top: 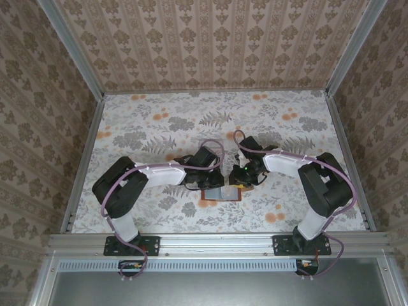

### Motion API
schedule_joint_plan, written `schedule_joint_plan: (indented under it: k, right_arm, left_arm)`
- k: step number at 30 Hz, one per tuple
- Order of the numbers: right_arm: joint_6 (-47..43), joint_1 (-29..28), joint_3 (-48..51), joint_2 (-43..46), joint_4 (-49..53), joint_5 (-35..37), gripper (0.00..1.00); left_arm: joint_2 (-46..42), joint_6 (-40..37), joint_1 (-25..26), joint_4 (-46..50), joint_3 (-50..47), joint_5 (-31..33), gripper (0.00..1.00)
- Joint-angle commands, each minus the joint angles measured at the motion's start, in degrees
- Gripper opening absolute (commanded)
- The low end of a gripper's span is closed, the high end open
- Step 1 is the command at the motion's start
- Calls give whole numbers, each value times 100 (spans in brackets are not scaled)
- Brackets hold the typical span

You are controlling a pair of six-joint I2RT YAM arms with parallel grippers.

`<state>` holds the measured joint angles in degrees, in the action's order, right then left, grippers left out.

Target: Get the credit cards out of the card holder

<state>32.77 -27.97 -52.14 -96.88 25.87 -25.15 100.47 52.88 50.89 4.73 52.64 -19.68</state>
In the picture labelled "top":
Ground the brown leather card holder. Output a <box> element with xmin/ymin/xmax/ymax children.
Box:
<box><xmin>200</xmin><ymin>186</ymin><xmax>255</xmax><ymax>202</ymax></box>

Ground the floral patterned table cover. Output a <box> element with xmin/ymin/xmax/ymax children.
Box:
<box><xmin>68</xmin><ymin>91</ymin><xmax>370</xmax><ymax>234</ymax></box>

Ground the black connector board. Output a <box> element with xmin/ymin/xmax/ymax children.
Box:
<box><xmin>118</xmin><ymin>259</ymin><xmax>147</xmax><ymax>277</ymax></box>
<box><xmin>295</xmin><ymin>258</ymin><xmax>319</xmax><ymax>277</ymax></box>

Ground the grey sheet metal panel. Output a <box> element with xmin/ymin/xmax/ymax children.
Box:
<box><xmin>47</xmin><ymin>270</ymin><xmax>395</xmax><ymax>306</ymax></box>

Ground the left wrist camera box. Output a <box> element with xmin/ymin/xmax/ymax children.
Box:
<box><xmin>193</xmin><ymin>145</ymin><xmax>221</xmax><ymax>168</ymax></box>

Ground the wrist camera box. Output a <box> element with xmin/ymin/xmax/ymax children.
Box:
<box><xmin>238</xmin><ymin>136</ymin><xmax>264</xmax><ymax>159</ymax></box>
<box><xmin>193</xmin><ymin>145</ymin><xmax>221</xmax><ymax>168</ymax></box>

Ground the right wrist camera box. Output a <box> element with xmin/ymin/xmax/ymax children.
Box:
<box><xmin>238</xmin><ymin>136</ymin><xmax>264</xmax><ymax>159</ymax></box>

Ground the long aluminium base rail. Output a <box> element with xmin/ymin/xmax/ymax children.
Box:
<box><xmin>46</xmin><ymin>232</ymin><xmax>395</xmax><ymax>256</ymax></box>

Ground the grey slotted cable duct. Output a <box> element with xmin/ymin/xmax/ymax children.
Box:
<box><xmin>59</xmin><ymin>258</ymin><xmax>319</xmax><ymax>272</ymax></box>

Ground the aluminium side rail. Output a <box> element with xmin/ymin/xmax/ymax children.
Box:
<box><xmin>59</xmin><ymin>94</ymin><xmax>106</xmax><ymax>234</ymax></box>
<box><xmin>325</xmin><ymin>94</ymin><xmax>379</xmax><ymax>233</ymax></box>

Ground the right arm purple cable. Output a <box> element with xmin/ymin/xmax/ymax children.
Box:
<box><xmin>233</xmin><ymin>129</ymin><xmax>356</xmax><ymax>281</ymax></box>

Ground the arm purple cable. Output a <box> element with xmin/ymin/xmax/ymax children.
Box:
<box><xmin>101</xmin><ymin>139</ymin><xmax>226</xmax><ymax>283</ymax></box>
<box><xmin>233</xmin><ymin>129</ymin><xmax>356</xmax><ymax>281</ymax></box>

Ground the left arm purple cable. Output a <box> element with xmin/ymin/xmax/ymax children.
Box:
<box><xmin>101</xmin><ymin>139</ymin><xmax>226</xmax><ymax>283</ymax></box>

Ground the aluminium frame post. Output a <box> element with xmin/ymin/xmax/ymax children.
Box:
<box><xmin>325</xmin><ymin>0</ymin><xmax>389</xmax><ymax>98</ymax></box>
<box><xmin>40</xmin><ymin>0</ymin><xmax>106</xmax><ymax>100</ymax></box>

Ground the aluminium lower frame bar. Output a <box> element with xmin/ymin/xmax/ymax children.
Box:
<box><xmin>30</xmin><ymin>254</ymin><xmax>60</xmax><ymax>306</ymax></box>
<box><xmin>377</xmin><ymin>254</ymin><xmax>408</xmax><ymax>306</ymax></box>

